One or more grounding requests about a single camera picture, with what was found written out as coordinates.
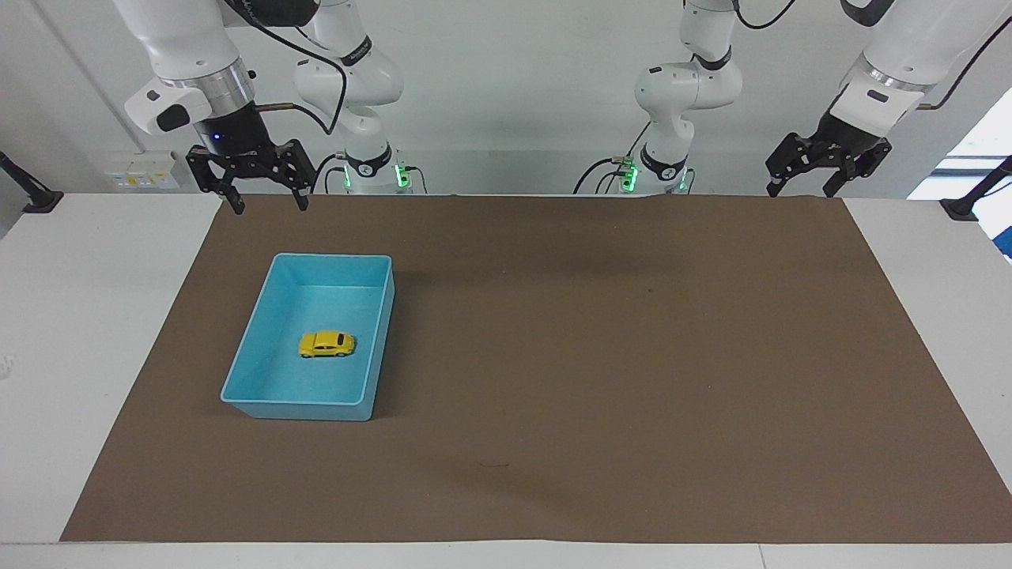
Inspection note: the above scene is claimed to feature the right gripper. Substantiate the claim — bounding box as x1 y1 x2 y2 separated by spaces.
186 101 316 216

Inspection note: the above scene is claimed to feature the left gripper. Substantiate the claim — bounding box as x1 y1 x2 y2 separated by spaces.
765 110 893 199

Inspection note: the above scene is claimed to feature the yellow toy beetle car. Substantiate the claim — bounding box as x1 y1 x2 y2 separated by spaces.
298 330 357 360

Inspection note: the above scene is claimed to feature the black stand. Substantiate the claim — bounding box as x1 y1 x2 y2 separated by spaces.
0 152 64 215
939 155 1012 222

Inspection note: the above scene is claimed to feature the blue plastic bin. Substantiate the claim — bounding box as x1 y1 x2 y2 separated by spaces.
220 253 395 422

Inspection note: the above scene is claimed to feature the white wall socket box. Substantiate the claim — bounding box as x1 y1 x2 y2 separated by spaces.
105 150 179 190

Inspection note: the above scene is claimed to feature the black cable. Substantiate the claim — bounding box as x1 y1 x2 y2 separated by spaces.
731 0 798 31
573 120 653 195
224 0 349 137
917 16 1012 111

